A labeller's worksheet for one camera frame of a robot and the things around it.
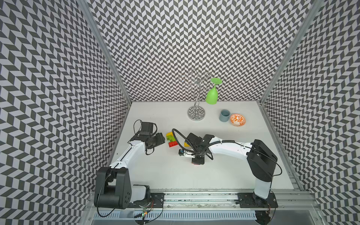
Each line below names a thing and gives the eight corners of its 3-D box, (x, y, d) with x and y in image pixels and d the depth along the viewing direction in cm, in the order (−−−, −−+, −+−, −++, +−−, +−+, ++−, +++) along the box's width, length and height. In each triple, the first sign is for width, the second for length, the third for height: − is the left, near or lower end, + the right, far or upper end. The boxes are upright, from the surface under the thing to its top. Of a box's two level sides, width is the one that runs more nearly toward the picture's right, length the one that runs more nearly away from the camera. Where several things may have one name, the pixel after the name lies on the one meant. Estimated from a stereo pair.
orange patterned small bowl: (230, 126, 104) (232, 122, 101) (228, 117, 110) (229, 113, 107) (245, 126, 104) (246, 122, 101) (242, 117, 110) (243, 113, 107)
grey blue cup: (220, 123, 108) (221, 117, 102) (218, 115, 113) (220, 109, 107) (229, 123, 108) (231, 117, 102) (227, 115, 113) (229, 109, 107)
